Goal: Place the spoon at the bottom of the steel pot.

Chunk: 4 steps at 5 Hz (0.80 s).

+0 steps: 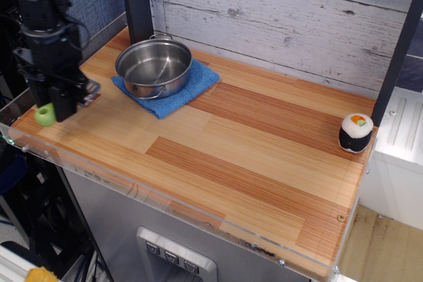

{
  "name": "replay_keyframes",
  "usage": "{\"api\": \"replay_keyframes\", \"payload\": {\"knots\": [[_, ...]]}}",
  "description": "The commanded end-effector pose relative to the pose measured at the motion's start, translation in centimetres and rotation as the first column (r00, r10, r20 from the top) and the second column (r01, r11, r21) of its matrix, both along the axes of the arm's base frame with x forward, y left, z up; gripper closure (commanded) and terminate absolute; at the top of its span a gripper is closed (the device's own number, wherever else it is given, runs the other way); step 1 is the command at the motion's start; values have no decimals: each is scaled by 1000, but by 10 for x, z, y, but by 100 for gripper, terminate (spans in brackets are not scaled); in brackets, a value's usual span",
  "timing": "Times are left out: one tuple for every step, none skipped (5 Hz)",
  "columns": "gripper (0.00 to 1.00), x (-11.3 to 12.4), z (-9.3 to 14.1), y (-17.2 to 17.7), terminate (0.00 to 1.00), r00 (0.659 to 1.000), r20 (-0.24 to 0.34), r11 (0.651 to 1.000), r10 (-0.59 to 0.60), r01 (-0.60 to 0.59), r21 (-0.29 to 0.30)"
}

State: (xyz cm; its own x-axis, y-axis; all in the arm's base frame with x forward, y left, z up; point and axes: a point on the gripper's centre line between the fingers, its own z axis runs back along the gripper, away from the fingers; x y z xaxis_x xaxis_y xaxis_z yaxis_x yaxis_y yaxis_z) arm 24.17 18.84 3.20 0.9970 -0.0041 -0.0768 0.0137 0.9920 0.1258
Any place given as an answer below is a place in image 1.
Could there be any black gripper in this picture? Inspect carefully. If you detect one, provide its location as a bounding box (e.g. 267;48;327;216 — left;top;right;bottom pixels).
13;24;100;122

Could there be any grey spatula with green handle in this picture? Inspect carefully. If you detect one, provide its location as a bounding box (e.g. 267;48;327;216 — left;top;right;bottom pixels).
34;103;56;127

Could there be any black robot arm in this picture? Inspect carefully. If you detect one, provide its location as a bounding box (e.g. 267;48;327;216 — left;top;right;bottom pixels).
13;0;100;127

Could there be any steel pot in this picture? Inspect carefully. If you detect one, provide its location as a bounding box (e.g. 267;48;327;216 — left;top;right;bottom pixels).
115;36;193;100

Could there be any clear acrylic table guard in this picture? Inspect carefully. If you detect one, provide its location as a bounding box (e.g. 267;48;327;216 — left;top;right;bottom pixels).
1;30;374;281

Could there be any blue cloth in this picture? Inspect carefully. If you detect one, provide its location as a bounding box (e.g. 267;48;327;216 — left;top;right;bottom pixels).
111;59;220;120

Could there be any yellow object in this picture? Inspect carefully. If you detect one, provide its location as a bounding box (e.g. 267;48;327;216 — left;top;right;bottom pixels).
24;267;59;282

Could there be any silver dispenser panel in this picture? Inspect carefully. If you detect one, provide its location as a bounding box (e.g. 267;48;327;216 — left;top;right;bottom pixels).
136;227;218;281

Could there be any plush sushi roll toy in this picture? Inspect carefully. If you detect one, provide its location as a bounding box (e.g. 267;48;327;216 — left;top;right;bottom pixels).
338;113;373;153

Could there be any white plastic cabinet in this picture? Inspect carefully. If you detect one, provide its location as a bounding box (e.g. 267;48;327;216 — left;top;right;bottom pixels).
359;87;422;230

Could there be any dark grey left post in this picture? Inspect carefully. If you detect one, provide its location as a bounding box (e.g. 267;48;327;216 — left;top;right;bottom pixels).
124;0;153;44

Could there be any dark grey post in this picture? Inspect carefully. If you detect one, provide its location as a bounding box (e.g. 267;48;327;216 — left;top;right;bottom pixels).
371;0;422;127
124;0;153;44

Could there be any dark grey right post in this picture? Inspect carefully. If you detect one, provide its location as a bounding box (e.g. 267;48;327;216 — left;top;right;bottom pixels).
371;0;422;127

